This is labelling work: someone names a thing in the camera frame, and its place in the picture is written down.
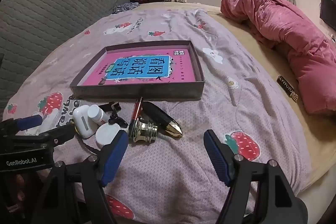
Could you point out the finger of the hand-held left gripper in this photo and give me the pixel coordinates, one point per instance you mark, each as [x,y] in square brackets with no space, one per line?
[29,122]
[60,133]

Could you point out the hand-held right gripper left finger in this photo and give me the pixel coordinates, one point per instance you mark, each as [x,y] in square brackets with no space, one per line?
[115,155]

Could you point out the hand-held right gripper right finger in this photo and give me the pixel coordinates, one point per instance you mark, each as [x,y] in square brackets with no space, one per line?
[218,158]

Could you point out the white round ribbed lid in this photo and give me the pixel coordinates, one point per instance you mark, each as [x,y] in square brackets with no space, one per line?
[105,134]

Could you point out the white earbuds case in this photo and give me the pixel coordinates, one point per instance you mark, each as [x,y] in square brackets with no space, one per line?
[81,119]

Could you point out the black hair clip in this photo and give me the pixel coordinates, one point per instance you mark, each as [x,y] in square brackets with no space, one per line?
[119,121]

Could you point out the small white pill bottle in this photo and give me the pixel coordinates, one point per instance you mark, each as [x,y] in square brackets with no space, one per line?
[95,112]

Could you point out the yellow and black wristwatch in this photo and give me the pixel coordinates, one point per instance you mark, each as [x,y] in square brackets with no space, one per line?
[113,106]

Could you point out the red lighter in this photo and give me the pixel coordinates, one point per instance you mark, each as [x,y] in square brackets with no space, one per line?
[137,111]

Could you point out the black gold bullet-shaped case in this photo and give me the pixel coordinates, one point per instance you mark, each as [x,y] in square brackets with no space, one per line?
[157,113]

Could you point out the grey cardboard tray box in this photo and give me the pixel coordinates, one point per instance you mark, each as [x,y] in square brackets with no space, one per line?
[131,92]

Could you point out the strawberry printed pink blanket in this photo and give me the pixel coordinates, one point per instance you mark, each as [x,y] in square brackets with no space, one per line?
[170,174]

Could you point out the pink and blue book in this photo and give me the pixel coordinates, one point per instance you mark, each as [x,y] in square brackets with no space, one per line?
[99,74]

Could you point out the black gold fabric label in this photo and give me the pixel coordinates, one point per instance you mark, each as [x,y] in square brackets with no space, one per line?
[287,87]

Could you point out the grey quilted headboard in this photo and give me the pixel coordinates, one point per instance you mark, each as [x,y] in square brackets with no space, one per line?
[39,16]

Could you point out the beige bed sheet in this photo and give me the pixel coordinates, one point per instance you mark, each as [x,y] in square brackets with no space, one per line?
[262,56]

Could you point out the dark floral fabric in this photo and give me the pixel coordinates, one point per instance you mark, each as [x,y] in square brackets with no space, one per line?
[126,6]

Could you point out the pink quilt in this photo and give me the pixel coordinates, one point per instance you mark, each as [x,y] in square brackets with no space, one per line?
[288,29]

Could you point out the black wall television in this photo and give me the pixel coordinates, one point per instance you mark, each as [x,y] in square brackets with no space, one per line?
[328,11]

